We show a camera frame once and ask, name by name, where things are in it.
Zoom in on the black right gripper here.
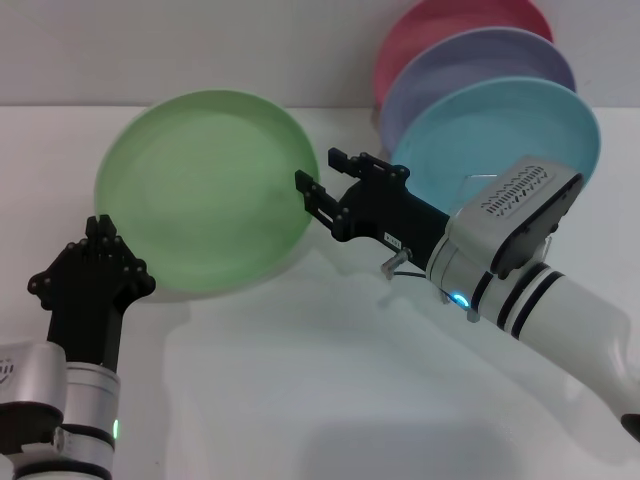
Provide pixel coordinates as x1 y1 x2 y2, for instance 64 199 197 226
293 147 452 267

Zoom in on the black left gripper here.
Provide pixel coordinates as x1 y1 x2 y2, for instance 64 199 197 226
27 214 158 372

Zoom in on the green round plate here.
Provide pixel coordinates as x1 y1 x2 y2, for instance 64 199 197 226
93 88 321 302

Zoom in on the blue round plate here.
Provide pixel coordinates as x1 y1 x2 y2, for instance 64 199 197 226
391 77 602 222

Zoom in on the red round plate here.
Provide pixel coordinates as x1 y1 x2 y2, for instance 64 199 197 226
372 0 555 109

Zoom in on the purple round plate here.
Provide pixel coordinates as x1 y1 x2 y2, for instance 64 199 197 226
378 27 577 151

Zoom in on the right arm cable with plug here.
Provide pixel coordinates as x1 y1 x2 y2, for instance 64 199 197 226
380 248 432 282

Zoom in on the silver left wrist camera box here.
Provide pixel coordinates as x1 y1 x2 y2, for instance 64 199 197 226
0 342 70 454

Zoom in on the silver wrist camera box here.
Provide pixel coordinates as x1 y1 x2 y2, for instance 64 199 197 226
0 342 70 454
447 155 585 280

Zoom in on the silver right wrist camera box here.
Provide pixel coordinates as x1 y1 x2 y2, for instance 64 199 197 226
447 155 585 280

